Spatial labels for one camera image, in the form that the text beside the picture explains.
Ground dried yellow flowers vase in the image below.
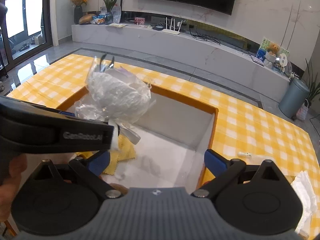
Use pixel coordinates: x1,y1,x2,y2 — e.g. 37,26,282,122
70,0,87,24

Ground teddy bear toy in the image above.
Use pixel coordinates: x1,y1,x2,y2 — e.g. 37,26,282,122
266,42,280,56

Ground white item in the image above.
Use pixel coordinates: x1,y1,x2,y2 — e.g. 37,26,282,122
74,54,156,145

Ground black cables on console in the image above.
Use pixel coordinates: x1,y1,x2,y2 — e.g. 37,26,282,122
188,26,222,46

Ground green plant in vase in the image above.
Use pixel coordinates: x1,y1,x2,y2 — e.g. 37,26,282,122
103,0,117,25

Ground white marble tv console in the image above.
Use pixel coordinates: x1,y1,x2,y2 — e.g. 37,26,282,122
72,24,289,101

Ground white wifi router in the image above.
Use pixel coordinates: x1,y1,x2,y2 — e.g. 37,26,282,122
161,18,182,35

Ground orange storage box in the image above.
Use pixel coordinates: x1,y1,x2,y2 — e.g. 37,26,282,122
56,83,219,189

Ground yellow cloth in box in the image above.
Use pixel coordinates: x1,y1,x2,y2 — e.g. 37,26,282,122
76,135,136,176

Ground yellow checkered tablecloth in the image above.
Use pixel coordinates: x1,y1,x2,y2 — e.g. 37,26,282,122
6,54,320,240

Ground person's left hand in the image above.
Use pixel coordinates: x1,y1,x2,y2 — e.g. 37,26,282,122
0,154,27,222

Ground tall leafy floor plant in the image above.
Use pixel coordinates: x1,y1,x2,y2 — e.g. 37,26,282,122
306,61,320,107

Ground blue-grey trash bin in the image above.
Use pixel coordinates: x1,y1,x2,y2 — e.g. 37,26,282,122
279,77,310,119

